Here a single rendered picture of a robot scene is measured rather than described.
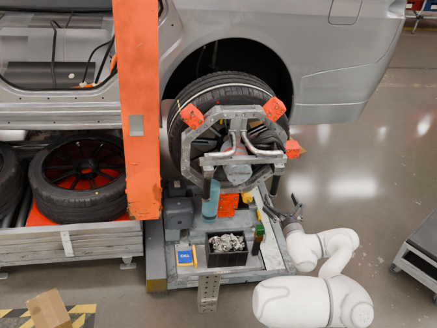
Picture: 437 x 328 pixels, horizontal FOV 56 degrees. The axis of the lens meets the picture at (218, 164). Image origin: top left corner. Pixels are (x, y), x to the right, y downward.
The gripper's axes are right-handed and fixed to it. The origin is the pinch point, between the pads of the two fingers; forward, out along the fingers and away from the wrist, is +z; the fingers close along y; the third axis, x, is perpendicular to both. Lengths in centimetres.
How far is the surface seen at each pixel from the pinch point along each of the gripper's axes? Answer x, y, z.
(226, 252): -25.7, -25.2, -10.7
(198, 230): -59, -32, 35
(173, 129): 15, -48, 38
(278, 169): 11.5, -0.6, 6.5
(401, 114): -79, 203, 192
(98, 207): -38, -90, 38
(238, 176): 1.9, -17.5, 14.1
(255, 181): -15.9, -2.5, 28.8
